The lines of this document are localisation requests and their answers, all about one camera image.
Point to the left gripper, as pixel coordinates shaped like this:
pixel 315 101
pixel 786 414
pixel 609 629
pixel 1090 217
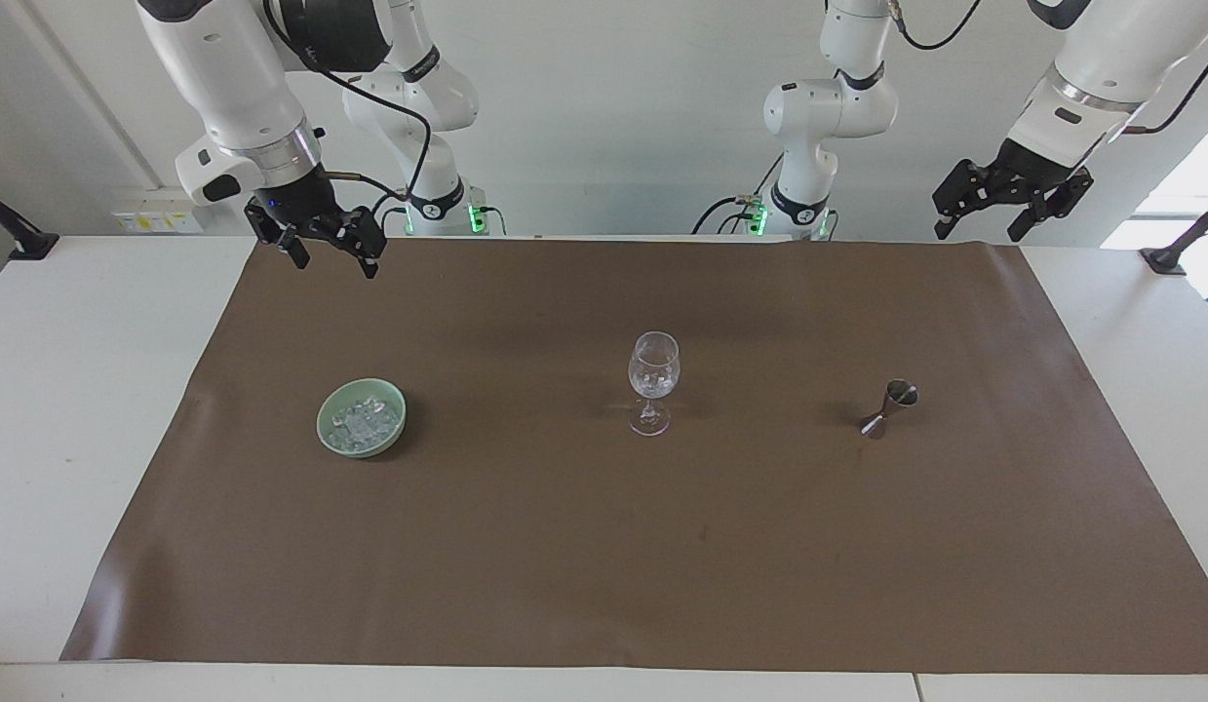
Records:
pixel 1037 171

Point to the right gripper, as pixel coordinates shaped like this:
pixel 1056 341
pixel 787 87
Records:
pixel 293 195

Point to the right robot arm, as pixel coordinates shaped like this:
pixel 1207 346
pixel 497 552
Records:
pixel 233 78

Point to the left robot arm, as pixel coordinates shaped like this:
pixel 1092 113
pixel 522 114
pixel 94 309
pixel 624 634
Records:
pixel 818 107

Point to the clear ice cubes pile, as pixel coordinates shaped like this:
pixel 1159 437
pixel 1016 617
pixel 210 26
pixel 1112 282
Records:
pixel 368 421

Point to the clear wine glass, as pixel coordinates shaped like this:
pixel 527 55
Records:
pixel 653 375

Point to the black stand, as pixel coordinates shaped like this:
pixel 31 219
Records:
pixel 1174 253
pixel 23 239

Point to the pale green bowl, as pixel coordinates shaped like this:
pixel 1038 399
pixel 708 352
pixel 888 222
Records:
pixel 328 437

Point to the steel double jigger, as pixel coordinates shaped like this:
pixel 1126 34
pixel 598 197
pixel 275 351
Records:
pixel 891 409

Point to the white wall socket strip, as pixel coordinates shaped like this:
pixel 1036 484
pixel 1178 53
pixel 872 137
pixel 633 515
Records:
pixel 155 218

